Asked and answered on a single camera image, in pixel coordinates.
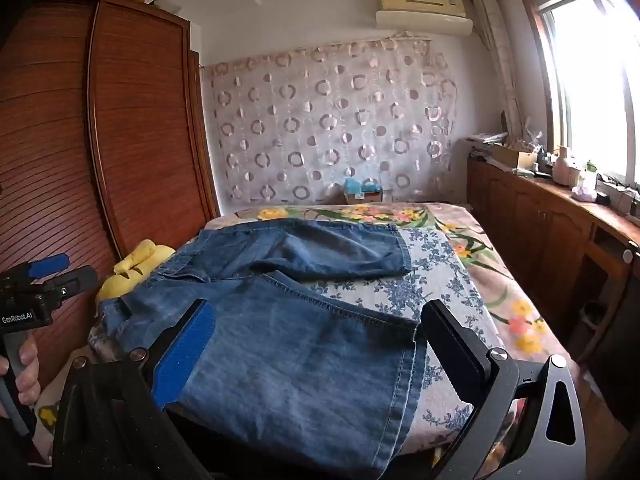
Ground beige wall air conditioner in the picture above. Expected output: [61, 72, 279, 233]
[375, 0, 474, 37]

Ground small cardboard box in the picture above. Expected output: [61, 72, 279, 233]
[342, 187, 384, 206]

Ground yellow plush toy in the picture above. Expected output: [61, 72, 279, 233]
[95, 239, 176, 311]

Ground blue floral bed sheet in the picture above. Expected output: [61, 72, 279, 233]
[175, 225, 507, 466]

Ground stack of papers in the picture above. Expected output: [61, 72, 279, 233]
[465, 132, 509, 159]

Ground pink floral blanket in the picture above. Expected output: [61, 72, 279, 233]
[30, 202, 568, 466]

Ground wood-framed window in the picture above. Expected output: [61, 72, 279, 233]
[515, 0, 640, 196]

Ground person's left hand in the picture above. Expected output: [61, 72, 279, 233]
[0, 334, 43, 418]

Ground blue denim pants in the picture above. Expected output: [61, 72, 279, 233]
[97, 220, 428, 480]

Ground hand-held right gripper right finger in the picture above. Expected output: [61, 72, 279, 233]
[420, 300, 588, 480]

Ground wooden slatted wardrobe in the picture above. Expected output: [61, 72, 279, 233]
[0, 0, 221, 401]

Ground long wooden cabinet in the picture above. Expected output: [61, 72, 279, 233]
[465, 155, 640, 431]

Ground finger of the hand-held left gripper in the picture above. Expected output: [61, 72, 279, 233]
[42, 266, 99, 311]
[25, 253, 71, 281]

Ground sheer circle-patterned curtain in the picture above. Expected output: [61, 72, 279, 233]
[200, 35, 462, 208]

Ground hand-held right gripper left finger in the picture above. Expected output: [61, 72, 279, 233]
[50, 299, 216, 480]

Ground tied patterned window curtain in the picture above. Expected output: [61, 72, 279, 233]
[472, 0, 526, 137]

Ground open cardboard box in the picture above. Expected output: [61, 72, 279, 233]
[492, 142, 539, 169]

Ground pink bottle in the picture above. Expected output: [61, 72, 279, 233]
[552, 146, 574, 186]

